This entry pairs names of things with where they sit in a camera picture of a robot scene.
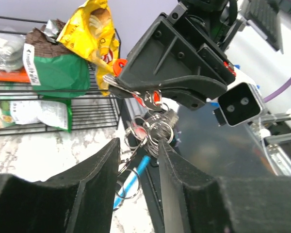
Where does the grey curved keyring holder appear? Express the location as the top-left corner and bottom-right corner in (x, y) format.
(113, 106), (180, 212)

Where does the dark green snack bag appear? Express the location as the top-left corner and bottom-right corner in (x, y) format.
(22, 19), (91, 99)

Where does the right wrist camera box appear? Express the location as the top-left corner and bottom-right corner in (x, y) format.
(210, 70), (266, 127)

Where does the orange snack packet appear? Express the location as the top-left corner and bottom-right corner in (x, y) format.
(0, 68), (31, 83)

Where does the blue key tag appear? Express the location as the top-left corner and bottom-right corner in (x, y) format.
(113, 156), (150, 211)

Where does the clear snack packet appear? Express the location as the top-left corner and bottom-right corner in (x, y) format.
(0, 33), (25, 72)

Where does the green snack packet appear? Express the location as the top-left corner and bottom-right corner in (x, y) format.
(0, 99), (73, 132)

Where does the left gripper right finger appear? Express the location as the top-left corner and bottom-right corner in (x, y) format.
(159, 140), (291, 233)

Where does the aluminium frame profile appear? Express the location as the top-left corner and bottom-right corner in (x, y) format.
(250, 109), (291, 176)

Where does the black wire basket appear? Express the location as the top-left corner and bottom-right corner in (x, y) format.
(0, 19), (120, 136)

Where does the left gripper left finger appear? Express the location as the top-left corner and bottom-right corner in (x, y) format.
(0, 138), (120, 233)

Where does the small red key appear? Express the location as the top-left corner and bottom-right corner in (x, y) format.
(103, 74), (163, 111)

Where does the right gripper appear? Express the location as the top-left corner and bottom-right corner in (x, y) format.
(117, 0), (238, 111)

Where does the yellow chips bag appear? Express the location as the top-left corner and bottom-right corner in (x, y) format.
(57, 0), (120, 96)

